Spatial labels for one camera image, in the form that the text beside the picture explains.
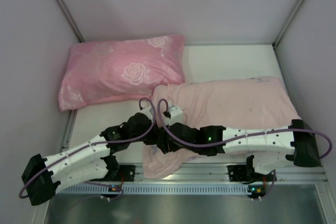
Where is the purple princess print pillowcase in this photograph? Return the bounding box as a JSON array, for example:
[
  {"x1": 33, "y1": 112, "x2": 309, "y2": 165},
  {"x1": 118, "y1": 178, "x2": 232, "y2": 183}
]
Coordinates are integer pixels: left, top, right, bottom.
[{"x1": 141, "y1": 76, "x2": 301, "y2": 179}]

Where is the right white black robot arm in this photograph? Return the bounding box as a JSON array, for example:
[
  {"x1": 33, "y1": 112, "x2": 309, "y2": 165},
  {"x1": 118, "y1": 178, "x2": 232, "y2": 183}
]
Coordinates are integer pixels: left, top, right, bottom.
[{"x1": 157, "y1": 119, "x2": 321, "y2": 181}]

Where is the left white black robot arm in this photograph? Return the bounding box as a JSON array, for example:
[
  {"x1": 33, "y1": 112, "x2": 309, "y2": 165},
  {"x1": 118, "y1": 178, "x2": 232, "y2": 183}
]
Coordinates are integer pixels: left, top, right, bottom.
[{"x1": 19, "y1": 111, "x2": 156, "y2": 206}]

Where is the pink rose pattern pillow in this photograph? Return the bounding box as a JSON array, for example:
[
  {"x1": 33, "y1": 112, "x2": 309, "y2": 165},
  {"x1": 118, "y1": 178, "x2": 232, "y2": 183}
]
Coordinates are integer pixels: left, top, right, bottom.
[{"x1": 58, "y1": 34, "x2": 185, "y2": 111}]

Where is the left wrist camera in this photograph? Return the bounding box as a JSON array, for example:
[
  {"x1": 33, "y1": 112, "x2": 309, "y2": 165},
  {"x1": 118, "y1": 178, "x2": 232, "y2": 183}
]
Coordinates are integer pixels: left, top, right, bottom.
[{"x1": 140, "y1": 105, "x2": 155, "y2": 122}]

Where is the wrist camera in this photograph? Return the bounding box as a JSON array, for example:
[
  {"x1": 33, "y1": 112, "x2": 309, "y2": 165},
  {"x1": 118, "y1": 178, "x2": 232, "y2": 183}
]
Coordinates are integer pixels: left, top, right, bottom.
[
  {"x1": 163, "y1": 105, "x2": 183, "y2": 126},
  {"x1": 140, "y1": 105, "x2": 155, "y2": 122}
]

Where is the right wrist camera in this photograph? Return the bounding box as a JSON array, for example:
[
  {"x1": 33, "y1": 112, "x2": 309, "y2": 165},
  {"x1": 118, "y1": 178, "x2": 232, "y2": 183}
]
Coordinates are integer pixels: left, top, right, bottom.
[{"x1": 163, "y1": 105, "x2": 183, "y2": 126}]

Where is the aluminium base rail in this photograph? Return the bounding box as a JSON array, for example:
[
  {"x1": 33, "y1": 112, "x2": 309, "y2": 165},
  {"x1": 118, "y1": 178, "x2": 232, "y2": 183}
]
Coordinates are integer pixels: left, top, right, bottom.
[{"x1": 119, "y1": 163, "x2": 328, "y2": 184}]

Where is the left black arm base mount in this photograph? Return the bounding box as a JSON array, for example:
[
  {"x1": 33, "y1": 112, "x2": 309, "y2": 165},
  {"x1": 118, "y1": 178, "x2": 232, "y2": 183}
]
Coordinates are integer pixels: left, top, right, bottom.
[{"x1": 114, "y1": 165, "x2": 136, "y2": 182}]

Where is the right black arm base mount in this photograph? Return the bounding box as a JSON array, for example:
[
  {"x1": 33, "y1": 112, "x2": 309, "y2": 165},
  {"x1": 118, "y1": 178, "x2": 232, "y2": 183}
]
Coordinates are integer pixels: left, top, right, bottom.
[{"x1": 227, "y1": 165, "x2": 258, "y2": 185}]

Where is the slotted grey cable duct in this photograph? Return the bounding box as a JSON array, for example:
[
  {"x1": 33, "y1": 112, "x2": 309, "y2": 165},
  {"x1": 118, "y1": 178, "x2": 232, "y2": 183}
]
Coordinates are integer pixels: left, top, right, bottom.
[{"x1": 61, "y1": 184, "x2": 251, "y2": 195}]

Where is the right aluminium corner post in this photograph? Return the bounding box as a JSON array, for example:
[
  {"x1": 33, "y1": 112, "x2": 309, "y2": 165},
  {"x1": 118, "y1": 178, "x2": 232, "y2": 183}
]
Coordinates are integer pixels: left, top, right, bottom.
[{"x1": 272, "y1": 0, "x2": 306, "y2": 50}]

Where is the aluminium corner post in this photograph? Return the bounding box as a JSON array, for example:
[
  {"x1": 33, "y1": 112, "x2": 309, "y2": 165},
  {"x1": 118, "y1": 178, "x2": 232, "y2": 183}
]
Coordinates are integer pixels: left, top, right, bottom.
[
  {"x1": 272, "y1": 0, "x2": 306, "y2": 50},
  {"x1": 55, "y1": 0, "x2": 85, "y2": 43}
]

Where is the left aluminium corner post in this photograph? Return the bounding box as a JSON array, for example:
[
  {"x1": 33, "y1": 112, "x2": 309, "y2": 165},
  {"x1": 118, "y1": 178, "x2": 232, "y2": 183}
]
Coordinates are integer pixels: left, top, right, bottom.
[{"x1": 55, "y1": 0, "x2": 85, "y2": 43}]

